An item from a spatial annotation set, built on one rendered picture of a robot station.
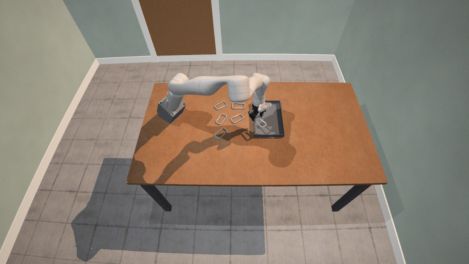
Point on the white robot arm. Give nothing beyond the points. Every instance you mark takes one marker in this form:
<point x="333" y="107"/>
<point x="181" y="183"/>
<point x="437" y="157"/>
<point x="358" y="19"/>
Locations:
<point x="240" y="88"/>

